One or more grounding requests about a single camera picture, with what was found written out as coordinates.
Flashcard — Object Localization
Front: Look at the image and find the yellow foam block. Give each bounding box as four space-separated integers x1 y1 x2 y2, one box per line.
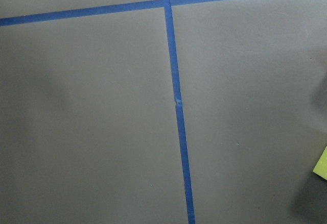
313 147 327 180

